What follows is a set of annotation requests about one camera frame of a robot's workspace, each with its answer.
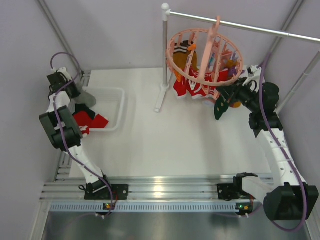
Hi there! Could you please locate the mustard hanging sock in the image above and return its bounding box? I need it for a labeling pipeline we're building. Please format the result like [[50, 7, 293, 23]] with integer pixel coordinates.
[[173, 40, 199, 71]]

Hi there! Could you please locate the white plastic basket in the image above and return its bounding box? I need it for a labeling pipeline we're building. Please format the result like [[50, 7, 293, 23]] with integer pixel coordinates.
[[83, 87, 126, 132]]

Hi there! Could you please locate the silver clothes rack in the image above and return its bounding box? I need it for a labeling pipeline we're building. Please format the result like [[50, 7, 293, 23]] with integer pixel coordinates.
[[154, 0, 320, 113]]

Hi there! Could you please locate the red hanging sock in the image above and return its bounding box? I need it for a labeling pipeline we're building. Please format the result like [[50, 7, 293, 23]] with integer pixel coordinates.
[[186, 66, 229, 99], [173, 80, 190, 100]]

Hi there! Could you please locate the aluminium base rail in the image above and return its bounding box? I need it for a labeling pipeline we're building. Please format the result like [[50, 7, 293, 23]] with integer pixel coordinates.
[[40, 175, 262, 217]]

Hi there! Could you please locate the red santa sock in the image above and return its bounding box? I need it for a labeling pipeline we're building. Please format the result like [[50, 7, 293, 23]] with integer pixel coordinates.
[[73, 111, 109, 136]]

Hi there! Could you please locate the pink round clip hanger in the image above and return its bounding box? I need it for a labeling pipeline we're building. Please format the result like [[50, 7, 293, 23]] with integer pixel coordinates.
[[165, 17, 244, 101]]

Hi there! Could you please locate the right black mount plate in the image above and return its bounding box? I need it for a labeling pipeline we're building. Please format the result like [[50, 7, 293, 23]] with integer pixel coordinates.
[[216, 183, 240, 201]]

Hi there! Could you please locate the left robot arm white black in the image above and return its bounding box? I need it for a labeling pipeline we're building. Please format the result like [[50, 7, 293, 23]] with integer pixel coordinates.
[[39, 67, 113, 199]]

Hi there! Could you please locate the grey sock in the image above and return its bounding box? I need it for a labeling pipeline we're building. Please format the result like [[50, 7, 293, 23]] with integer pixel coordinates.
[[74, 83, 97, 108]]

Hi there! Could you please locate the black sock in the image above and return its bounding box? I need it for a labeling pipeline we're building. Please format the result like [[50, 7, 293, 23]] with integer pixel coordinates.
[[72, 103, 96, 120]]

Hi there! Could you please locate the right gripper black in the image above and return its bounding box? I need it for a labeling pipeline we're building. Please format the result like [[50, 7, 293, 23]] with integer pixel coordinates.
[[217, 77, 261, 113]]

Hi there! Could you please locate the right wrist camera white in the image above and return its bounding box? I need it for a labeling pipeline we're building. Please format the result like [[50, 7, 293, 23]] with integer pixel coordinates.
[[247, 65, 262, 78]]

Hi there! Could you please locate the left black mount plate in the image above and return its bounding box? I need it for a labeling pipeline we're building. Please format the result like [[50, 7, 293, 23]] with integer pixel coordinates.
[[78, 184, 129, 200]]

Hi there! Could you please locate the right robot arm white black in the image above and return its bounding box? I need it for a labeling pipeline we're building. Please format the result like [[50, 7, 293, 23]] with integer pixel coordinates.
[[214, 77, 319, 221]]

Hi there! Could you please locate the black mount plate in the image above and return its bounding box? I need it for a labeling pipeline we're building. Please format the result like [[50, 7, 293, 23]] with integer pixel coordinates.
[[78, 184, 129, 200], [216, 183, 240, 201]]

